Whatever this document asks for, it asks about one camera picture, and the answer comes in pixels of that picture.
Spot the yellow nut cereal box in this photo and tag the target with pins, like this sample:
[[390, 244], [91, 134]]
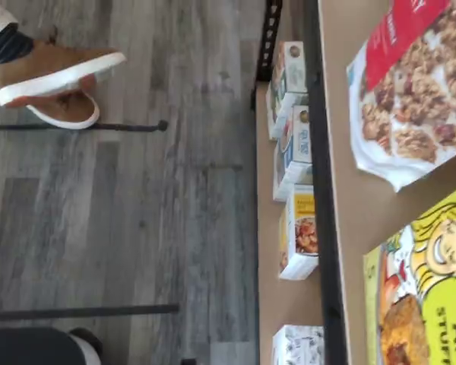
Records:
[[302, 224]]

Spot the yellow apple pie box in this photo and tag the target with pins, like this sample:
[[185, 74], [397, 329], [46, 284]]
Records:
[[429, 289]]

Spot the thin black floor rod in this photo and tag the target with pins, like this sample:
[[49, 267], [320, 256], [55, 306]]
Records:
[[129, 126], [80, 312]]

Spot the black metal shelf frame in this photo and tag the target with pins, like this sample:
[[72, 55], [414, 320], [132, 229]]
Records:
[[323, 190]]

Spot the dark rounded mobile base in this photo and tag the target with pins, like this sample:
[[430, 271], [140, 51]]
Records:
[[30, 348]]

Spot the white floral print box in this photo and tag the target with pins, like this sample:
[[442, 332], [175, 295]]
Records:
[[296, 346]]

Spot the white blue print box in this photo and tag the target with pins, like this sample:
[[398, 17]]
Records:
[[298, 137], [292, 72]]

